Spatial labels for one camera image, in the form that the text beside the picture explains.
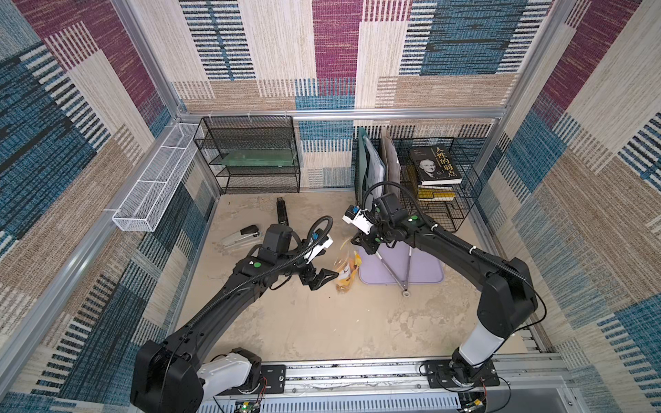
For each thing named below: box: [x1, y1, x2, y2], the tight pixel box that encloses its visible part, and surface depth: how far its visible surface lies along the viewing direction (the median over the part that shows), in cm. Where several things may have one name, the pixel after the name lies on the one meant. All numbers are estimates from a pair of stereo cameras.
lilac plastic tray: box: [358, 240, 445, 284], surface depth 96 cm
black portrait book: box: [409, 145, 464, 185], surface depth 99 cm
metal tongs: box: [375, 246, 413, 298], surface depth 91 cm
